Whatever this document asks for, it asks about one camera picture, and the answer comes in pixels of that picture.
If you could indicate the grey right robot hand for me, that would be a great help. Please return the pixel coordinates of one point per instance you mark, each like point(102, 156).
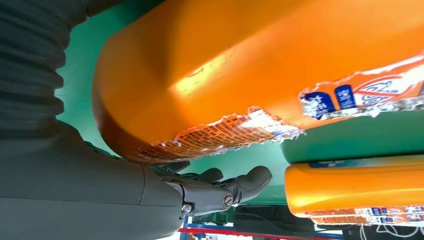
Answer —
point(82, 192)

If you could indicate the blue red storage rack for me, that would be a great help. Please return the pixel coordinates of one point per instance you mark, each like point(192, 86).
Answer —
point(232, 232)

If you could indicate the black rectangular panel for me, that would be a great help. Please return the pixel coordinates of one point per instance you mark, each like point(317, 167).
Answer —
point(410, 233)

